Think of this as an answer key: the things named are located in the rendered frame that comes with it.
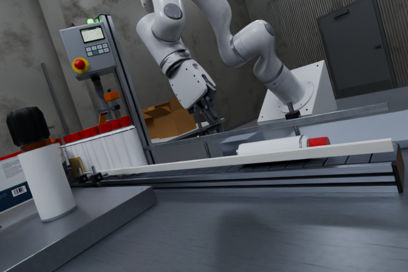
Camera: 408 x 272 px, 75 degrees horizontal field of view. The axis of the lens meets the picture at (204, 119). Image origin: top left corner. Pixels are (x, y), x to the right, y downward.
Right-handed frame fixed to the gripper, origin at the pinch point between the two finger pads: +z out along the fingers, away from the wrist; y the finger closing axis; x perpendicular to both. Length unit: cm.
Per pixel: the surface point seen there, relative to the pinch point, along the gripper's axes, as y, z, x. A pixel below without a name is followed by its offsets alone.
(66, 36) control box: 37, -60, -1
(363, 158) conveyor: -24.6, 24.0, 2.0
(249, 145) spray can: -5.3, 11.3, 0.9
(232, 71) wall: 312, -177, -618
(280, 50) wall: 208, -159, -743
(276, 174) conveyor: -9.6, 19.2, 5.3
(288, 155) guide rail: -13.8, 17.0, 4.2
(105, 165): 55, -12, 1
